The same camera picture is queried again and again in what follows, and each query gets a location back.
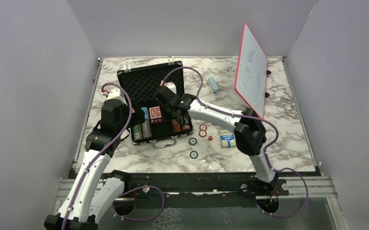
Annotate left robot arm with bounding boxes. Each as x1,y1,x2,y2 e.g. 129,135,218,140
44,98,138,230

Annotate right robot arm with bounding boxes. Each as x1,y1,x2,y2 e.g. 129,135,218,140
154,85,279,195

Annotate green chip row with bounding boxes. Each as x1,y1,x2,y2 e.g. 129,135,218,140
133,124,143,141

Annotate red playing card deck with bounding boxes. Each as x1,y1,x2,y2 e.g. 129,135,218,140
149,106,162,119

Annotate blue brown chip row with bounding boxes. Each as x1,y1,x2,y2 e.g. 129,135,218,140
142,119,152,138

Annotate red dice in case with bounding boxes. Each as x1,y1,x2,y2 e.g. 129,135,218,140
151,117,163,124

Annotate orange chip row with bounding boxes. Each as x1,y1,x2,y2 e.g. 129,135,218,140
172,119,182,133

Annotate purple red chip row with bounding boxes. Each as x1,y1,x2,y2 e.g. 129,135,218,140
181,117,192,131

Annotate black poker case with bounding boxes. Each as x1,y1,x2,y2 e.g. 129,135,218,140
117,61,194,145

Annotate red five chip upper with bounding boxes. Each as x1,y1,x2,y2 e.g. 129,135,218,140
199,124,208,131

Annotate blue fifty chip upper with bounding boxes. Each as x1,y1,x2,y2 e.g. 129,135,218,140
188,138,198,146

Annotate blue fifty chip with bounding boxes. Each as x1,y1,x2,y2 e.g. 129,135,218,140
189,151,199,159
188,138,198,146

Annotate light blue eraser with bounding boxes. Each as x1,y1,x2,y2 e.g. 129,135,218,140
208,77,219,95

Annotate blue fifty chip lower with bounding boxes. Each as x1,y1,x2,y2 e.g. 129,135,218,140
189,151,199,159

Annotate blue boxed card deck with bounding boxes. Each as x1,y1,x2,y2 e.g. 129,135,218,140
219,129,236,149

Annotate pink framed whiteboard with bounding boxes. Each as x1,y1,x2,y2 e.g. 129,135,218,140
234,23,268,118

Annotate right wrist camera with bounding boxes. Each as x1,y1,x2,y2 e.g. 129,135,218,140
160,82,177,94

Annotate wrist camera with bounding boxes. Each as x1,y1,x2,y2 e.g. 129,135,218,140
160,82,177,94
101,88,126,104

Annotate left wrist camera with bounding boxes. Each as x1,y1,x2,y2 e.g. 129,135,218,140
101,88,126,104

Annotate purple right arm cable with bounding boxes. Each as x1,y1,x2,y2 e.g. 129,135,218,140
160,67,310,219

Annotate aluminium rail frame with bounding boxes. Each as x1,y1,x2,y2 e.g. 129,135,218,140
44,170,340,230

